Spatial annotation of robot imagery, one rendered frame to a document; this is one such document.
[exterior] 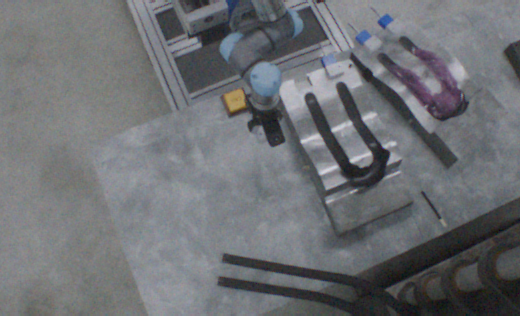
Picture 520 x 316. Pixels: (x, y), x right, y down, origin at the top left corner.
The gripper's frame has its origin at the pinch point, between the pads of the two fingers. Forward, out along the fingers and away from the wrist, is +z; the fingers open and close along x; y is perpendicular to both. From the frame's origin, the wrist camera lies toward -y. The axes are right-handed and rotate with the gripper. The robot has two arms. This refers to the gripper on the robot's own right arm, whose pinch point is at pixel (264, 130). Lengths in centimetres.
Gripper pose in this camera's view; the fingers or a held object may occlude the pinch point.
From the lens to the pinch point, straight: 186.4
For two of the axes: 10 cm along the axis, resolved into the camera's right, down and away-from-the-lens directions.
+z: -0.5, 2.9, 9.6
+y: -3.8, -8.9, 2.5
